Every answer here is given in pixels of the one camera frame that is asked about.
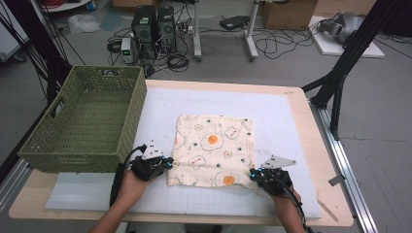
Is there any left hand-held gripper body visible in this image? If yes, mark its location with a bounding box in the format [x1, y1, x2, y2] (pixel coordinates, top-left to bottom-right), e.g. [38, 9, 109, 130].
[130, 140, 173, 182]

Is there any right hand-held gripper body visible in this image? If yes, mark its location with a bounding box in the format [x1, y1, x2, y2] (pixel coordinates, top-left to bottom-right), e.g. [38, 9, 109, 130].
[254, 153, 297, 197]

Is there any cream egg print cloth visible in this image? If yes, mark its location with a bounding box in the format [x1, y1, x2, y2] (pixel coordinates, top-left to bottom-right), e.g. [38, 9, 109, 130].
[166, 114, 258, 190]

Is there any green woven basket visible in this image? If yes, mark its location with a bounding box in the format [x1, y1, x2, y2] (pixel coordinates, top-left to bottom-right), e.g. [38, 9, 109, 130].
[17, 65, 148, 174]

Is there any person's right hand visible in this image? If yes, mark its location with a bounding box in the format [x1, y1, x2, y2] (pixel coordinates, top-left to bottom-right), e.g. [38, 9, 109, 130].
[271, 189, 304, 214]

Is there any person's left hand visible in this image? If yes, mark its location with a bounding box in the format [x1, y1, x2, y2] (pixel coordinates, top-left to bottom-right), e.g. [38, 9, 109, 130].
[113, 168, 157, 210]

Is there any small grey tape piece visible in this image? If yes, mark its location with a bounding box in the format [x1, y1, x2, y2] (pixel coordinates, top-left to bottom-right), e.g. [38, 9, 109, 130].
[327, 174, 347, 187]

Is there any white foam mat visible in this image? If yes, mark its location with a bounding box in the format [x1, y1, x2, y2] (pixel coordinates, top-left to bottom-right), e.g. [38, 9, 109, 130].
[45, 86, 324, 219]

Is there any small white power supply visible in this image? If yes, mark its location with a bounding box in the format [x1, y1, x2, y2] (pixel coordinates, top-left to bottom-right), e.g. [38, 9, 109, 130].
[120, 36, 135, 64]

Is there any black computer tower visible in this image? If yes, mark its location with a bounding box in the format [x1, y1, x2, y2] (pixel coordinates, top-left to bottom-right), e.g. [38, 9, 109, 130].
[130, 4, 159, 60]
[156, 5, 178, 53]

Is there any white metal stand leg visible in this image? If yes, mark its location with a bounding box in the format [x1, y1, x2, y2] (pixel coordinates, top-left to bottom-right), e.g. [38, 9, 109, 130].
[191, 0, 204, 62]
[244, 0, 260, 62]

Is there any black flat device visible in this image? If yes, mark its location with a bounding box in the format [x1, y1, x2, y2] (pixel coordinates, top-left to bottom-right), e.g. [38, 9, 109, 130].
[219, 15, 251, 31]

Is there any clear plastic bag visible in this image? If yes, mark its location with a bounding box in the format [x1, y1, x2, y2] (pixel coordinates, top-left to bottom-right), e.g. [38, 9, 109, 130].
[67, 13, 102, 35]

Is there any large cardboard box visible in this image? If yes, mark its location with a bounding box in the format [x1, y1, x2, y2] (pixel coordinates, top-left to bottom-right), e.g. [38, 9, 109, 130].
[259, 0, 319, 31]

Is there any white floor board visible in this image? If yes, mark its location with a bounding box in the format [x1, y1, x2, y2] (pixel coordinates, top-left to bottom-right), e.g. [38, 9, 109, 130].
[308, 15, 387, 59]

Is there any grey headset device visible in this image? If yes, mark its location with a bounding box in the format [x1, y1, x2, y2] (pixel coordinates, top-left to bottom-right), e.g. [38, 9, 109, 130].
[318, 12, 366, 45]

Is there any right hand-held gripper black cable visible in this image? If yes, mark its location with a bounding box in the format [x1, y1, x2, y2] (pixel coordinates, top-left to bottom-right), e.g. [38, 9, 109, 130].
[277, 176, 315, 233]

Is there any hand-held gripper black cable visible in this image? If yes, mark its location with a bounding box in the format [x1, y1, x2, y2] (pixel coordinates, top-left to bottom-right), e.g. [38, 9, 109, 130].
[109, 145, 148, 208]
[277, 176, 315, 233]

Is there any left hand-held gripper black cable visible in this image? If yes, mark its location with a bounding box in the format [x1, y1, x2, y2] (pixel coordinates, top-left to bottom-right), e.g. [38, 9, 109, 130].
[109, 145, 148, 208]

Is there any aluminium floor rail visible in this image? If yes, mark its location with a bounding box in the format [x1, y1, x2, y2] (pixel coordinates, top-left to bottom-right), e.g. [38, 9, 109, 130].
[310, 102, 380, 233]
[0, 157, 34, 213]

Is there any coiled black cable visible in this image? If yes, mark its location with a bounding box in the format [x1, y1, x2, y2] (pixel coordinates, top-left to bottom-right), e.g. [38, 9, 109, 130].
[166, 52, 190, 73]

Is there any tangle of black floor cables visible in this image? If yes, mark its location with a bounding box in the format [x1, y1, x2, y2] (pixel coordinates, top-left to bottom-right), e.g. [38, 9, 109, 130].
[106, 27, 192, 77]

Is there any long black floor cable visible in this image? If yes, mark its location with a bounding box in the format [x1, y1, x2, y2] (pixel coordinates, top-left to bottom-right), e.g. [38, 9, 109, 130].
[255, 18, 323, 61]

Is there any black metal frame stand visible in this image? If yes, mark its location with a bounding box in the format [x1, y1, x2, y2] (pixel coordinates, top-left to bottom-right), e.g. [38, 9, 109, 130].
[301, 0, 401, 141]

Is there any black frame stand with cables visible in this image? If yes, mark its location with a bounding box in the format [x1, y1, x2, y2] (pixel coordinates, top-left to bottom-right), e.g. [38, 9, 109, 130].
[0, 0, 75, 105]

